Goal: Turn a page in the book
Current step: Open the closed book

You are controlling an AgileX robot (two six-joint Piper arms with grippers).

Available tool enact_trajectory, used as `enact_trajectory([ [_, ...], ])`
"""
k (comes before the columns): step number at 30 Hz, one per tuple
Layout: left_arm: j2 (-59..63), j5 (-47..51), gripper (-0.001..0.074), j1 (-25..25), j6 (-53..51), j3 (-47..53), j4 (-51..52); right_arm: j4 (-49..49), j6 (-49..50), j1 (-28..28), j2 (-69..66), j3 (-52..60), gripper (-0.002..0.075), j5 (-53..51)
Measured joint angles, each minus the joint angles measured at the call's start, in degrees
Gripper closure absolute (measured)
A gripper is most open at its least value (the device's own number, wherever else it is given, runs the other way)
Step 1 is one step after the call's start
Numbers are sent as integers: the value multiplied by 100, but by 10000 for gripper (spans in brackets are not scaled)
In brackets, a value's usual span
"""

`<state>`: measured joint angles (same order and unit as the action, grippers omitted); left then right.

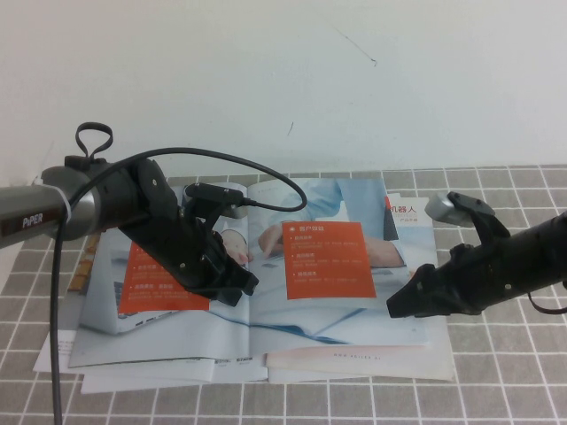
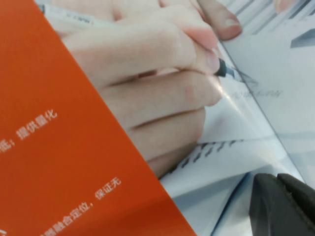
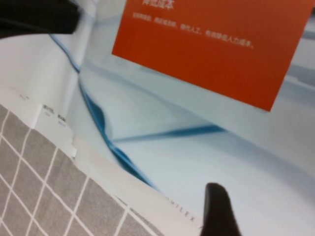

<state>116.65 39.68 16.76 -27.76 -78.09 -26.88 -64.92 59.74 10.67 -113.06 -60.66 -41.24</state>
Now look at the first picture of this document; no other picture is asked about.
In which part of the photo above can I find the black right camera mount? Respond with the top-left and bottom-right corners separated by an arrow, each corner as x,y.
447,190 -> 510,249

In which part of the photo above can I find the magazine with orange panels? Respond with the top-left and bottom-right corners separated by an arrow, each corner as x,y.
66,178 -> 430,369

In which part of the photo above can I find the white side ledge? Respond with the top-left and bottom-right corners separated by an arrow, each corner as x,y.
0,241 -> 26,296

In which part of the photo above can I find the black looped cable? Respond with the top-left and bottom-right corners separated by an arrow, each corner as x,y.
74,122 -> 113,163

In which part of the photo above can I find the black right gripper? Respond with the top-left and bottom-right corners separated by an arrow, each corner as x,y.
386,238 -> 515,319

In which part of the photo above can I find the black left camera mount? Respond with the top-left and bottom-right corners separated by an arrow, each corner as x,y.
183,181 -> 247,231

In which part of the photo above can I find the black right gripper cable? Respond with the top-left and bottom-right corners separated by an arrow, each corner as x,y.
529,291 -> 567,316

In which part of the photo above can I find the grey checked tablecloth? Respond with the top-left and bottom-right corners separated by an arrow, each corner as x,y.
0,164 -> 567,425

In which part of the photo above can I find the white zip tie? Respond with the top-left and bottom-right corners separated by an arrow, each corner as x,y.
35,175 -> 74,223

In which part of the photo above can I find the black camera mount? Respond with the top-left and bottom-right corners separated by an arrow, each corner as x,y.
183,181 -> 247,231
447,190 -> 510,249

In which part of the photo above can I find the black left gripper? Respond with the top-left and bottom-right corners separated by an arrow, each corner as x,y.
148,205 -> 259,307

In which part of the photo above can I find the black left camera cable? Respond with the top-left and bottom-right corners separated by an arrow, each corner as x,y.
49,147 -> 307,425

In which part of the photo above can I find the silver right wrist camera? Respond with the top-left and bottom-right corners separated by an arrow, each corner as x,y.
424,192 -> 470,227

